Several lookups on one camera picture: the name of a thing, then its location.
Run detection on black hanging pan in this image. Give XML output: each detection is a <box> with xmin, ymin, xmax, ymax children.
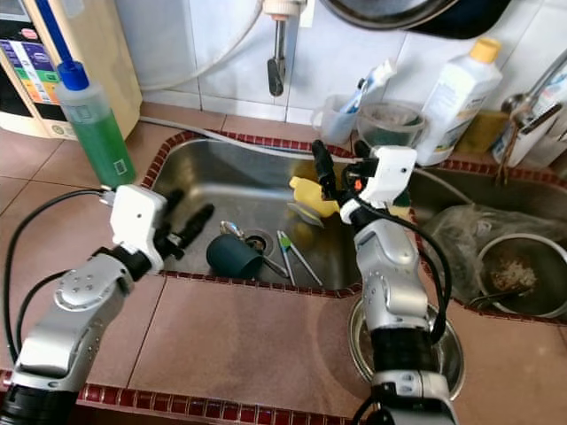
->
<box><xmin>408</xmin><ymin>0</ymin><xmax>513</xmax><ymax>39</ymax></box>

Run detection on chrome sink faucet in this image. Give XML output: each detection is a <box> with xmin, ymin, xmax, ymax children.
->
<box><xmin>499</xmin><ymin>55</ymin><xmax>567</xmax><ymax>182</ymax></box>

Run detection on dark teal mug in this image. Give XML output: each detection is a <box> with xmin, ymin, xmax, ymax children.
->
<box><xmin>206</xmin><ymin>232</ymin><xmax>265</xmax><ymax>282</ymax></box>

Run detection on white yellow-capped detergent bottle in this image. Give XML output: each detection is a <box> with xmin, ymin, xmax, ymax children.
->
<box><xmin>415</xmin><ymin>37</ymin><xmax>503</xmax><ymax>166</ymax></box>

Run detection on stainless steel sink basin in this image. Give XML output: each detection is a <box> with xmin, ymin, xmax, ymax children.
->
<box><xmin>408</xmin><ymin>168</ymin><xmax>567</xmax><ymax>320</ymax></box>
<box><xmin>146</xmin><ymin>137</ymin><xmax>364</xmax><ymax>298</ymax></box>

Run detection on green white tongs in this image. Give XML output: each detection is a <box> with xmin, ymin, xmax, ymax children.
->
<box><xmin>276</xmin><ymin>230</ymin><xmax>324</xmax><ymax>286</ymax></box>

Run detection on clear plastic bag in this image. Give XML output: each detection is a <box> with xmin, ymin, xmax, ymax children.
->
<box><xmin>421</xmin><ymin>204</ymin><xmax>567</xmax><ymax>284</ymax></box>

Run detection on steel hanging pan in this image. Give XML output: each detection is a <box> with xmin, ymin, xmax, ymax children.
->
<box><xmin>322</xmin><ymin>0</ymin><xmax>462</xmax><ymax>30</ymax></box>

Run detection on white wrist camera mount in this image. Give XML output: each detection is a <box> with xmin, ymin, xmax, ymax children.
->
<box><xmin>338</xmin><ymin>146</ymin><xmax>417</xmax><ymax>222</ymax></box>
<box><xmin>111</xmin><ymin>184</ymin><xmax>167</xmax><ymax>274</ymax></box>

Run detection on white water hose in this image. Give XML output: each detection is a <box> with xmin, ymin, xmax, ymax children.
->
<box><xmin>139</xmin><ymin>9</ymin><xmax>271</xmax><ymax>94</ymax></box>

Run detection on clear measuring cup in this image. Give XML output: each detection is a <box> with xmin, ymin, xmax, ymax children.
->
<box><xmin>354</xmin><ymin>100</ymin><xmax>428</xmax><ymax>150</ymax></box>

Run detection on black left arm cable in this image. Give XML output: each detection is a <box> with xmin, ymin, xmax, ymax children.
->
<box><xmin>4</xmin><ymin>189</ymin><xmax>116</xmax><ymax>364</ymax></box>

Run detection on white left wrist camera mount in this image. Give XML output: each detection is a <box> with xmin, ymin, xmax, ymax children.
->
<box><xmin>111</xmin><ymin>184</ymin><xmax>167</xmax><ymax>274</ymax></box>

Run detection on yellow plastic bowl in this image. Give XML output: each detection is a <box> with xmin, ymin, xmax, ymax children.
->
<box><xmin>288</xmin><ymin>175</ymin><xmax>342</xmax><ymax>222</ymax></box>

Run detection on white blue toothbrush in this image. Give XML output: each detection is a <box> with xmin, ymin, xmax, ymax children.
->
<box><xmin>338</xmin><ymin>59</ymin><xmax>397</xmax><ymax>116</ymax></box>

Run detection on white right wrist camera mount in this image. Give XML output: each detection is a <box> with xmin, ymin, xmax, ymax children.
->
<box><xmin>338</xmin><ymin>146</ymin><xmax>417</xmax><ymax>222</ymax></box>

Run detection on green dish soap bottle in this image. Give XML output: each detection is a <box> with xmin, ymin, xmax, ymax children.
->
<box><xmin>56</xmin><ymin>60</ymin><xmax>136</xmax><ymax>189</ymax></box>

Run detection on white green faucet filter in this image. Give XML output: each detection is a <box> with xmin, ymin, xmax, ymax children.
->
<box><xmin>496</xmin><ymin>71</ymin><xmax>567</xmax><ymax>169</ymax></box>

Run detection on beige water ionizer appliance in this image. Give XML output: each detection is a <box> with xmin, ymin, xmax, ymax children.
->
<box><xmin>0</xmin><ymin>0</ymin><xmax>143</xmax><ymax>140</ymax></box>

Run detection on stainless steel bowl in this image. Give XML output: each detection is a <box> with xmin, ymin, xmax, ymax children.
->
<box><xmin>348</xmin><ymin>297</ymin><xmax>466</xmax><ymax>399</ymax></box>

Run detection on clear toothbrush cup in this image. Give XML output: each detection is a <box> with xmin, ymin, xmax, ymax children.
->
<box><xmin>313</xmin><ymin>93</ymin><xmax>360</xmax><ymax>145</ymax></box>

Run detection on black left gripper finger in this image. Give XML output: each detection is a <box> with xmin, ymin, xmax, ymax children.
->
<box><xmin>180</xmin><ymin>203</ymin><xmax>216</xmax><ymax>251</ymax></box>
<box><xmin>161</xmin><ymin>188</ymin><xmax>187</xmax><ymax>228</ymax></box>

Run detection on steel mesh strainer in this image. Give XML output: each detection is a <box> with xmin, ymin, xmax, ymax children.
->
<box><xmin>471</xmin><ymin>232</ymin><xmax>567</xmax><ymax>320</ymax></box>

